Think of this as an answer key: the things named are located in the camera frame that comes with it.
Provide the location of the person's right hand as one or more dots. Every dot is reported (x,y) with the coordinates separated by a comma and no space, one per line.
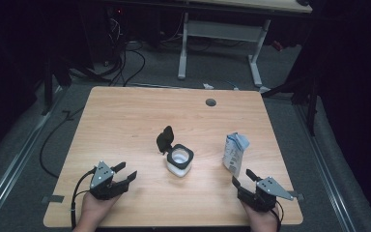
(264,222)

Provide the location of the grey tape strip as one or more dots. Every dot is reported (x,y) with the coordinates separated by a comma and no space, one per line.
(53,199)
(299,195)

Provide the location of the desk with white metal legs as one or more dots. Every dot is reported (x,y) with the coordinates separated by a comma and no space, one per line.
(222,30)

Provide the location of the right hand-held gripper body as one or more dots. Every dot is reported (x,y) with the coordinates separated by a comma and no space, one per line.
(272,188)

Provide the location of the small red object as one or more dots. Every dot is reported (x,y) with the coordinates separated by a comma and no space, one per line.
(277,45)

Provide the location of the person's left hand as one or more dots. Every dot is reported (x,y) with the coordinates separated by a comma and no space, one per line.
(93,214)

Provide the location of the clear jar with black lid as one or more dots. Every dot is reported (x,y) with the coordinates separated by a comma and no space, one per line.
(180,164)

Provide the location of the small white plug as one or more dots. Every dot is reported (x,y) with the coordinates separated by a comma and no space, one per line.
(207,86)

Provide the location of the black metal stand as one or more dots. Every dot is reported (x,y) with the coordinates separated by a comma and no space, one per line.
(47,87)
(312,109)

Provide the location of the metal floor rail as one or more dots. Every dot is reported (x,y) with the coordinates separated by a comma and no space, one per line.
(13,167)
(330,183)

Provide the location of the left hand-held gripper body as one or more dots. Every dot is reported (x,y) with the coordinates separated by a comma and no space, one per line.
(101,177)

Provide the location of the white and blue pouch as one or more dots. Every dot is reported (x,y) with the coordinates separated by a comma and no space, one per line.
(235,154)

